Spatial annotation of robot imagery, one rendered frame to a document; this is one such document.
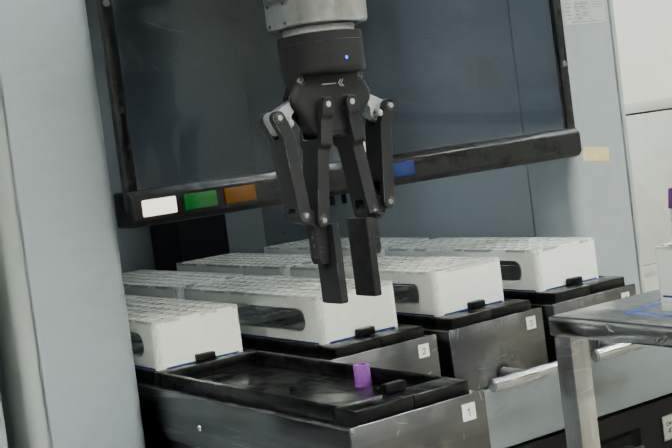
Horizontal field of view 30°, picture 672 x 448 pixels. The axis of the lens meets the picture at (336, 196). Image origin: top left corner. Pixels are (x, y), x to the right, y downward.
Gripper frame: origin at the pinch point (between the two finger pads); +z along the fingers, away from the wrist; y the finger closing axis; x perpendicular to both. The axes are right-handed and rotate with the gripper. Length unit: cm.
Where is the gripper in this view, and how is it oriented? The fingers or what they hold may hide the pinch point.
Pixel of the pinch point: (347, 261)
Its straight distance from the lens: 111.1
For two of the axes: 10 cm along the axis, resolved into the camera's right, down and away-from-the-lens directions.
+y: -8.2, 1.3, -5.6
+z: 1.3, 9.9, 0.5
